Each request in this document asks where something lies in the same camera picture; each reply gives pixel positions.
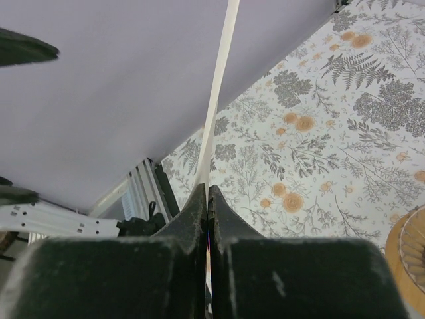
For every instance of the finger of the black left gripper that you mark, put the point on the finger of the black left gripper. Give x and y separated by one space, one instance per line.
11 195
17 49

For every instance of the clear glass dripper cone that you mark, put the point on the clear glass dripper cone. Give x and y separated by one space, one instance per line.
411 247

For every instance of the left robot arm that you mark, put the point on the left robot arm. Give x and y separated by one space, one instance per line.
21 209

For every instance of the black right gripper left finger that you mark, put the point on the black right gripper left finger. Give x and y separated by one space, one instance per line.
162 276

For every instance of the white paper coffee filter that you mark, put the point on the white paper coffee filter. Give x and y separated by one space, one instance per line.
203 168

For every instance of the floral patterned table mat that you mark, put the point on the floral patterned table mat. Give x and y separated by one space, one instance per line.
330 142

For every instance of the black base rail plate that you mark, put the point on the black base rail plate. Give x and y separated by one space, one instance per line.
169 198

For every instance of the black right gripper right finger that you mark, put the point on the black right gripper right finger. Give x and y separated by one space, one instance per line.
258 277

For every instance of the round wooden dripper base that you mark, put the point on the round wooden dripper base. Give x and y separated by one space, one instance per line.
410 293

